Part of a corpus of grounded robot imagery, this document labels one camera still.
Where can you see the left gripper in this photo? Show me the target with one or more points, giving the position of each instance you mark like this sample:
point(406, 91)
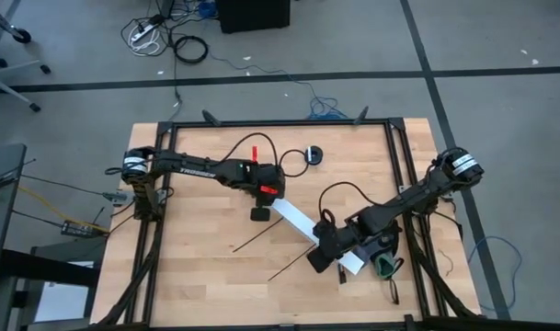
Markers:
point(268, 184)

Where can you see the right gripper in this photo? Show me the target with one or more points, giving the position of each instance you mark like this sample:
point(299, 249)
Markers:
point(334, 243)

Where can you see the long black zip tie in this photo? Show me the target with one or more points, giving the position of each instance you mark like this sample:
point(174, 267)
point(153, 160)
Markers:
point(259, 235)
point(291, 264)

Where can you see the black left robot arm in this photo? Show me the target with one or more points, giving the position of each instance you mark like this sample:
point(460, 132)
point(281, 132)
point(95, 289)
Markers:
point(192, 167)

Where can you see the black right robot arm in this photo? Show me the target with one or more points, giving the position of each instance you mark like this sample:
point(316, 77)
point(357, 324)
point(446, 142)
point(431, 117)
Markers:
point(413, 197)

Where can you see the small red clip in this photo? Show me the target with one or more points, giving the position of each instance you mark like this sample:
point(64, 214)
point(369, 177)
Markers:
point(254, 154)

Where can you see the grey glove with green cuff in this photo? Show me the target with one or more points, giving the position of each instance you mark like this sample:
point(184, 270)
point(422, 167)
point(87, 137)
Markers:
point(376, 250)
point(386, 267)

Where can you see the small black round object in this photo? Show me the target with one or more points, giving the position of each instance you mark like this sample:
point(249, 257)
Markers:
point(314, 155)

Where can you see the black computer case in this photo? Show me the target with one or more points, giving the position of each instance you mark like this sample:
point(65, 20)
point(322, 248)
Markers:
point(252, 16)

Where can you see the black power supply box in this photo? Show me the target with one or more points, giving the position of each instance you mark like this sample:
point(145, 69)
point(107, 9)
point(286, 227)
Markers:
point(79, 228)

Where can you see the white power strip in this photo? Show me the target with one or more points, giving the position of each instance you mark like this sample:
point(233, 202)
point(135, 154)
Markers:
point(138, 33)

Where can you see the dark grey desk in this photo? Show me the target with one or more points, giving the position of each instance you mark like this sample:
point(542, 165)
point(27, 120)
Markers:
point(3, 207)

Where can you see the silver metal frame bracket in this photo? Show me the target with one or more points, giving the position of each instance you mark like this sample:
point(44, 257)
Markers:
point(211, 118)
point(402, 188)
point(361, 116)

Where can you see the black diagonal frame strut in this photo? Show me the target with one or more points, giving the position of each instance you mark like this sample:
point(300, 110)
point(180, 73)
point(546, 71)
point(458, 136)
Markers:
point(126, 280)
point(445, 280)

